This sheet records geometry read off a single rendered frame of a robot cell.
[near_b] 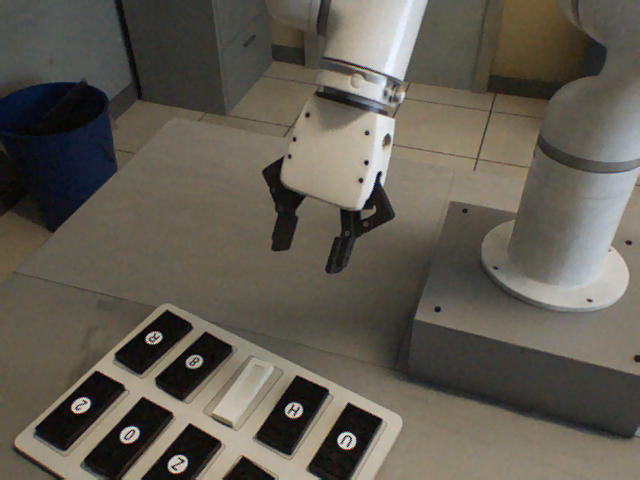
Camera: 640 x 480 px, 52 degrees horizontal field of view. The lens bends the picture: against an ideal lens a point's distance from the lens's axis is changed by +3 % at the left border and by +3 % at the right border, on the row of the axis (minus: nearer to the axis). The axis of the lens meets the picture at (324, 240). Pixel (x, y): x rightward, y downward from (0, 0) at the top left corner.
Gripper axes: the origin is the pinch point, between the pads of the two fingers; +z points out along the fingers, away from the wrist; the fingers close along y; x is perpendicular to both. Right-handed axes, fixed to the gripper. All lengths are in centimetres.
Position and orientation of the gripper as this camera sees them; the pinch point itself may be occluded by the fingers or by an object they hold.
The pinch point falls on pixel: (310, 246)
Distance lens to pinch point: 66.8
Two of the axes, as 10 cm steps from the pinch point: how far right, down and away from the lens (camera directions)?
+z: -2.8, 9.4, 1.9
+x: -4.3, 0.6, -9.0
